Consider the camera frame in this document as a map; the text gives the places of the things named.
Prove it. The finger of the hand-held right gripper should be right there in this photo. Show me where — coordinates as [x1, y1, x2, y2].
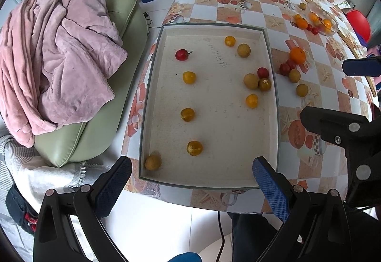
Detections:
[342, 55, 381, 78]
[300, 106, 381, 209]

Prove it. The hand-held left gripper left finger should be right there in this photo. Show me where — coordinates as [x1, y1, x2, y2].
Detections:
[33, 156, 133, 262]

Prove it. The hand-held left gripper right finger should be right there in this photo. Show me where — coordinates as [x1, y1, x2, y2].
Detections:
[252, 156, 362, 262]

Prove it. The tan round fruit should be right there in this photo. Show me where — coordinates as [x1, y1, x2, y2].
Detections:
[243, 73, 259, 90]
[237, 43, 251, 58]
[145, 154, 162, 171]

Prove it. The white shallow tray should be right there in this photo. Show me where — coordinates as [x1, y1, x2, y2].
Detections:
[138, 24, 281, 190]

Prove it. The red chair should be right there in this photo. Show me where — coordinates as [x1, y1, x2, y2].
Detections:
[345, 10, 372, 43]

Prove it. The person's dark trouser leg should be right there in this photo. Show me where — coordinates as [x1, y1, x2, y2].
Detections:
[228, 211, 304, 262]

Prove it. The green leather cushion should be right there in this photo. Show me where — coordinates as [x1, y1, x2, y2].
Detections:
[34, 0, 149, 168]

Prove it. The white fringed cloth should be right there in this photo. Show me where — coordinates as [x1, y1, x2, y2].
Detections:
[9, 158, 125, 221]

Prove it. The orange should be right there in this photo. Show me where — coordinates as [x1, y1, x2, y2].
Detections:
[289, 47, 306, 65]

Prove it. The clear glass bowl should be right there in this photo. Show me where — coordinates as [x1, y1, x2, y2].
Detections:
[306, 1, 340, 36]

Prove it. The black and red bag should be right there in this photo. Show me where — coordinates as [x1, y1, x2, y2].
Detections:
[5, 183, 39, 234]

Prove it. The blue shoe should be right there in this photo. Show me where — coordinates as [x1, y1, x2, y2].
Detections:
[168, 252, 203, 262]

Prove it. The grey knitted cloth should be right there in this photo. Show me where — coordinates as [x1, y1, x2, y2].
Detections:
[0, 131, 39, 191]

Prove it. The pink fleece blanket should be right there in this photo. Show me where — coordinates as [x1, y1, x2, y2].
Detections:
[0, 0, 128, 148]

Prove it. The black cable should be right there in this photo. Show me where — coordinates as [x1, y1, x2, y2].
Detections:
[215, 211, 227, 262]

